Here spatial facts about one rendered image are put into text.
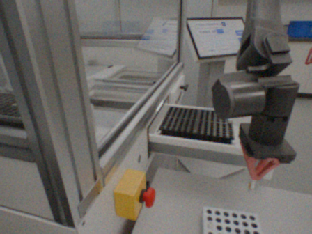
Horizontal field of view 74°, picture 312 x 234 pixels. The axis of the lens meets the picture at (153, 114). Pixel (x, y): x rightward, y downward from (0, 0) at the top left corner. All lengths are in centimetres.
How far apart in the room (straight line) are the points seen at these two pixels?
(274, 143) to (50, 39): 36
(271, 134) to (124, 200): 29
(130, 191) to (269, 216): 37
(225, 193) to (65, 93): 52
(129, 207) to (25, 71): 31
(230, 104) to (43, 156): 26
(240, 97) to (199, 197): 37
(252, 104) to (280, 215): 38
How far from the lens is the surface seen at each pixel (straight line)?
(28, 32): 22
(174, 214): 58
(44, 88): 23
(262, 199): 67
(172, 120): 69
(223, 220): 54
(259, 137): 40
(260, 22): 43
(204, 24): 155
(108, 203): 43
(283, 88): 36
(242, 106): 33
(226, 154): 61
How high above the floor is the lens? 121
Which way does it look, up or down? 26 degrees down
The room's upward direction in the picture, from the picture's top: 1 degrees counter-clockwise
